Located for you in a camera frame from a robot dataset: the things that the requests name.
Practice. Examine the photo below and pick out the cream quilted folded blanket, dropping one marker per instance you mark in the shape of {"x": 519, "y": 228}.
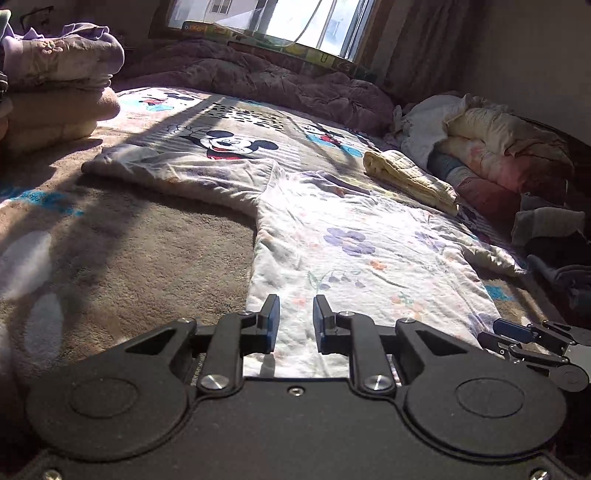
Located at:
{"x": 396, "y": 169}

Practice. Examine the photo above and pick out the colourful alphabet foam mat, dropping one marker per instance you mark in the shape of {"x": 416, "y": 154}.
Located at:
{"x": 295, "y": 57}

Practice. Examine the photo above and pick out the Mickey Mouse plush blanket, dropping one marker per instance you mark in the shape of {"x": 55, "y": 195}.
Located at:
{"x": 89, "y": 261}

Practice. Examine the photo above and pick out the dark wooden headboard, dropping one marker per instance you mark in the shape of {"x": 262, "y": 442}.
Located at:
{"x": 578, "y": 152}

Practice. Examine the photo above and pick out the folded clothes stack left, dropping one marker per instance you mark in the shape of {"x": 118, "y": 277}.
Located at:
{"x": 56, "y": 89}

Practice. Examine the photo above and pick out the purple crumpled comforter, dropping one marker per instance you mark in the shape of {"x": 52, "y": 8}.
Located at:
{"x": 208, "y": 66}

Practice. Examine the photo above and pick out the grey and dark clothes pile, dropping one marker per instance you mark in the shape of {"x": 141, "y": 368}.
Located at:
{"x": 555, "y": 241}

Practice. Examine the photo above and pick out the stacked rolled quilts pile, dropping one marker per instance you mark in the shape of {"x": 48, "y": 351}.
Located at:
{"x": 490, "y": 156}

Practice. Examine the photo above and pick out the brown curtain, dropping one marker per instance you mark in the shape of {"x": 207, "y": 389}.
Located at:
{"x": 420, "y": 48}

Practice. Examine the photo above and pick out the white floral padded garment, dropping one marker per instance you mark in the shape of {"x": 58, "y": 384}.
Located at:
{"x": 318, "y": 234}

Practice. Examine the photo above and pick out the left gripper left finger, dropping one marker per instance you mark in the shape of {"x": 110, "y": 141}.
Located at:
{"x": 225, "y": 345}

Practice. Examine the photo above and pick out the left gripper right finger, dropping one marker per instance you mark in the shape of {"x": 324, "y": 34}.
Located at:
{"x": 355, "y": 336}

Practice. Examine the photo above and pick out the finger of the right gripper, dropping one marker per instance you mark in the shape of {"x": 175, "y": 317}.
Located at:
{"x": 568, "y": 369}
{"x": 550, "y": 335}

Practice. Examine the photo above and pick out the window with wooden frame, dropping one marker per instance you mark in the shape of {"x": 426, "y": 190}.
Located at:
{"x": 333, "y": 26}

